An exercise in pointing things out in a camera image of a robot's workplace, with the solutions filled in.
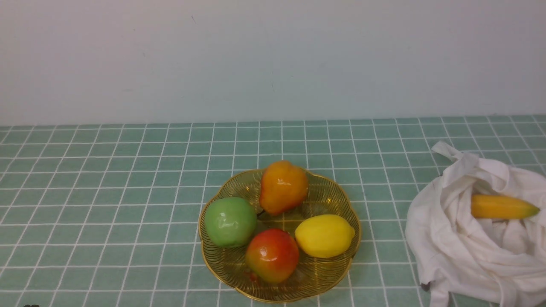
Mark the white cloth bag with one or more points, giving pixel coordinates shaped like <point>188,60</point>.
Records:
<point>497,260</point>

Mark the orange pear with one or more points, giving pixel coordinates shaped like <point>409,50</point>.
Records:
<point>284,186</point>

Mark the yellow lemon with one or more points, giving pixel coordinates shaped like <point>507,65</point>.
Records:
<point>324,236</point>

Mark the red yellow apple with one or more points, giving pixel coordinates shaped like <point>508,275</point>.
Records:
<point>273,255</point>

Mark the green apple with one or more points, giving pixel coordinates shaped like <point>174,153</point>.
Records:
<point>230,222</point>

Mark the gold wire fruit basket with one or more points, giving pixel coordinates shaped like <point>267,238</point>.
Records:
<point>313,276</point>

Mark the yellow banana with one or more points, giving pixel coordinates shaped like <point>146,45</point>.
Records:
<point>501,207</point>

